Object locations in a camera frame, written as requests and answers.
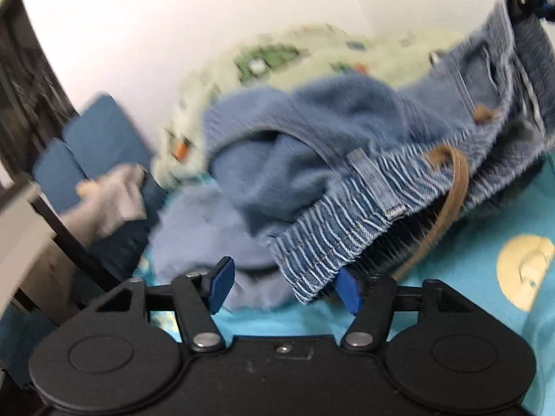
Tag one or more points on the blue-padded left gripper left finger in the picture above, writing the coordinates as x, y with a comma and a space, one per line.
197, 297

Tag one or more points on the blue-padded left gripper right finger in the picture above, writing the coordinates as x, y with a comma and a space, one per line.
370, 301

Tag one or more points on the blue denim jeans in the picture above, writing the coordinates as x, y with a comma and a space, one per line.
307, 150

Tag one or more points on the grey cloth on chair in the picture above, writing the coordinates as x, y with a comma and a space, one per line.
119, 200

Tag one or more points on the teal patterned bed sheet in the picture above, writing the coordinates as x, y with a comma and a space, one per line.
504, 264

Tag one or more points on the cream bottle on chair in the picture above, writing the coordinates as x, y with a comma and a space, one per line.
86, 188

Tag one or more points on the white black-legged table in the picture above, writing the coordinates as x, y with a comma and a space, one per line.
28, 226

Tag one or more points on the blue quilted chair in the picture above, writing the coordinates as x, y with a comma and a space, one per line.
94, 142

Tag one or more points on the dark window grille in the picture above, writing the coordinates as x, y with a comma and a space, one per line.
34, 106

